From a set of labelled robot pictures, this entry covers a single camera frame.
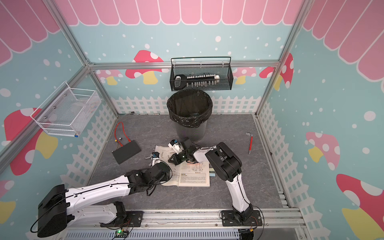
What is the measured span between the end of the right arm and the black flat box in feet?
0.89

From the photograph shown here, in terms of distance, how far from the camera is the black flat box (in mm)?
975

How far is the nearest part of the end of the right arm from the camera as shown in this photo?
0.79 m
